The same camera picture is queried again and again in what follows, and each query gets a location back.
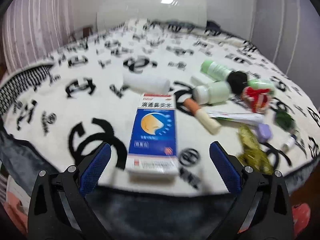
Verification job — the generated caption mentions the blue white medicine box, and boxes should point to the blue white medicine box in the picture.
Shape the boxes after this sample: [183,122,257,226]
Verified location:
[126,94,178,179]

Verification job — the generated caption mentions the white foam tube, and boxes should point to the white foam tube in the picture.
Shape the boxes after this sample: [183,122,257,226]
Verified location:
[123,73,170,95]

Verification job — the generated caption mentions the pink patterned pajama legs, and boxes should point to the pink patterned pajama legs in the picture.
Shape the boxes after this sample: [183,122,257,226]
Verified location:
[1,175,311,239]

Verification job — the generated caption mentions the olive green wrapper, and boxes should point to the olive green wrapper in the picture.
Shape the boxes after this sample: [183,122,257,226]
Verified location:
[237,125,273,175]

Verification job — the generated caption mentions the dark grey plush blanket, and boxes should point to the dark grey plush blanket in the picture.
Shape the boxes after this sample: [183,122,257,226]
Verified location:
[0,127,320,240]

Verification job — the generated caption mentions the small white vial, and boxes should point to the small white vial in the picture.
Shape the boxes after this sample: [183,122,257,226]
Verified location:
[281,134,297,153]

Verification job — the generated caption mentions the purple small box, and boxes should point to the purple small box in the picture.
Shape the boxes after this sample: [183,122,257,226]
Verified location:
[256,124,273,143]

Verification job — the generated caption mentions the white flat tube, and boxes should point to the white flat tube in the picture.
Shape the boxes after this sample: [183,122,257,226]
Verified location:
[207,111,264,126]

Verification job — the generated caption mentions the dark green wrapper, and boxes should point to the dark green wrapper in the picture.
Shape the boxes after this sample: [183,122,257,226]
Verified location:
[274,110,295,132]

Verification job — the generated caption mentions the orange cream tube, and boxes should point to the orange cream tube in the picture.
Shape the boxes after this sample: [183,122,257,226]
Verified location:
[183,98,221,134]

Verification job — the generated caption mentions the red white wrapper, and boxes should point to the red white wrapper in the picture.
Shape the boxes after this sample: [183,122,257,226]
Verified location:
[241,87,271,114]

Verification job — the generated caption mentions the pale green white-capped bottle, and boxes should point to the pale green white-capped bottle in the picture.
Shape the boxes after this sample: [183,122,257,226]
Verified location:
[193,81,232,105]

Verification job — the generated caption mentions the light green tube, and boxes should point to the light green tube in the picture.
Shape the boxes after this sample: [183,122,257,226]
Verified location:
[247,79,275,95]

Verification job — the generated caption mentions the green bottle black cap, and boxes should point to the green bottle black cap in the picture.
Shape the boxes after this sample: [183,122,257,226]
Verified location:
[200,60,248,95]

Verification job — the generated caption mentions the small white box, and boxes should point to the small white box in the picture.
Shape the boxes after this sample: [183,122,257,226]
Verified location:
[190,73,215,86]

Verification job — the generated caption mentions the white blanket black logos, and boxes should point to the white blanket black logos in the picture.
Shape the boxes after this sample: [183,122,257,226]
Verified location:
[1,20,319,196]

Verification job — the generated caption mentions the wooden chair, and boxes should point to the wooden chair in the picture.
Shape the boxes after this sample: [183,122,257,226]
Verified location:
[68,25,93,42]

